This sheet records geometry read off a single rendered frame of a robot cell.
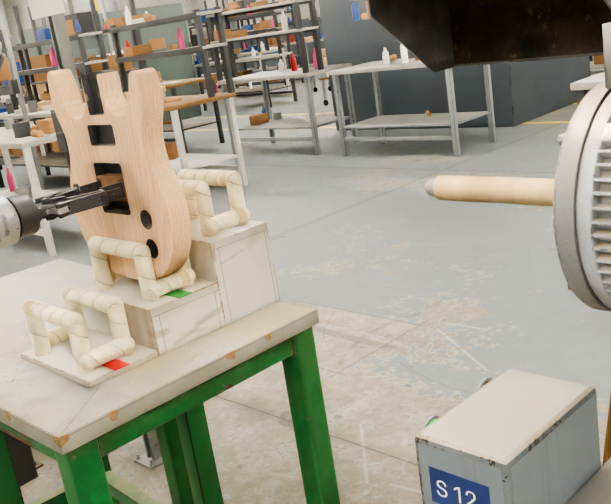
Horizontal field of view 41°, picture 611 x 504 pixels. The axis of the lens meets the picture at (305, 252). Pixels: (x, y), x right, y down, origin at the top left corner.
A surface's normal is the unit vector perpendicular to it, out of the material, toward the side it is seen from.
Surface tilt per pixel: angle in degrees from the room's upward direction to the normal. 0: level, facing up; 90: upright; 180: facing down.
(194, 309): 90
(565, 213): 81
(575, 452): 90
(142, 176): 90
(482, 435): 0
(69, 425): 0
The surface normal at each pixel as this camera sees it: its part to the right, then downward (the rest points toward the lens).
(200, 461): 0.65, 0.11
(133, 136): -0.71, 0.29
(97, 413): -0.15, -0.95
